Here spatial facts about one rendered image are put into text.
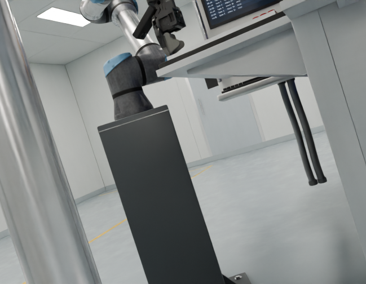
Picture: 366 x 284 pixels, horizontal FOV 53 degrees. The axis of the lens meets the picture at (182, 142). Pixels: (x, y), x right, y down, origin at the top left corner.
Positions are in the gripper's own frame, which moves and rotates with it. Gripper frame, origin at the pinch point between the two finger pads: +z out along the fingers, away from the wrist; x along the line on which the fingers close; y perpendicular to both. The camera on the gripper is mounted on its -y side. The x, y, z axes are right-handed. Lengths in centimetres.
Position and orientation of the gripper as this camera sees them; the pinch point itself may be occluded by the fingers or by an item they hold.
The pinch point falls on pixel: (171, 59)
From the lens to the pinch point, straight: 120.3
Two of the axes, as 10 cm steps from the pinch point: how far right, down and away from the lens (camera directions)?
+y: 8.6, -2.7, -4.3
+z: 3.1, 9.5, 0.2
